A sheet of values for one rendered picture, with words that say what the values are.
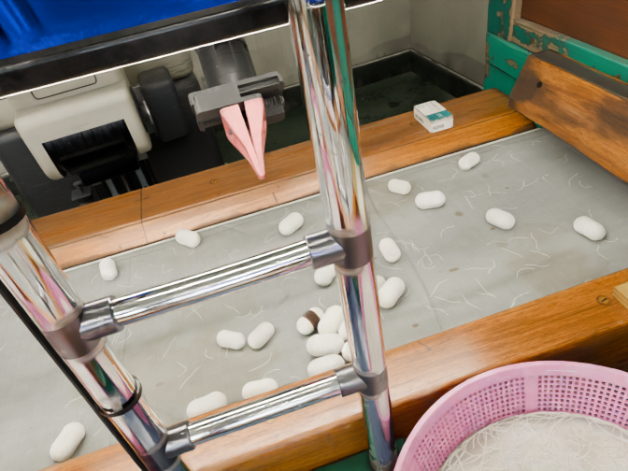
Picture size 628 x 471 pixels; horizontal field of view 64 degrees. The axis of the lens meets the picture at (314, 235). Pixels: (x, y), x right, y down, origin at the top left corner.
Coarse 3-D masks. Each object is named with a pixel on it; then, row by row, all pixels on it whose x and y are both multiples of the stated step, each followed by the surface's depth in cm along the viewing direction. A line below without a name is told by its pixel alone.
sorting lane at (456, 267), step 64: (384, 192) 68; (448, 192) 65; (512, 192) 63; (576, 192) 61; (128, 256) 66; (192, 256) 64; (448, 256) 56; (512, 256) 54; (576, 256) 53; (0, 320) 60; (192, 320) 55; (256, 320) 53; (384, 320) 51; (448, 320) 49; (0, 384) 52; (64, 384) 51; (192, 384) 48; (0, 448) 46
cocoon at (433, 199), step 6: (426, 192) 63; (432, 192) 62; (438, 192) 62; (420, 198) 62; (426, 198) 62; (432, 198) 62; (438, 198) 62; (444, 198) 62; (420, 204) 62; (426, 204) 62; (432, 204) 62; (438, 204) 62
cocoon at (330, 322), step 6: (336, 306) 50; (330, 312) 50; (336, 312) 50; (342, 312) 50; (324, 318) 49; (330, 318) 49; (336, 318) 49; (342, 318) 50; (318, 324) 50; (324, 324) 49; (330, 324) 49; (336, 324) 49; (318, 330) 49; (324, 330) 49; (330, 330) 49; (336, 330) 49
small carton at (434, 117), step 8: (424, 104) 76; (432, 104) 76; (416, 112) 76; (424, 112) 74; (432, 112) 73; (440, 112) 73; (448, 112) 73; (424, 120) 74; (432, 120) 72; (440, 120) 72; (448, 120) 72; (432, 128) 72; (440, 128) 73; (448, 128) 73
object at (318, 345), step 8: (312, 336) 48; (320, 336) 48; (328, 336) 47; (336, 336) 47; (312, 344) 47; (320, 344) 47; (328, 344) 47; (336, 344) 47; (312, 352) 47; (320, 352) 47; (328, 352) 47; (336, 352) 47
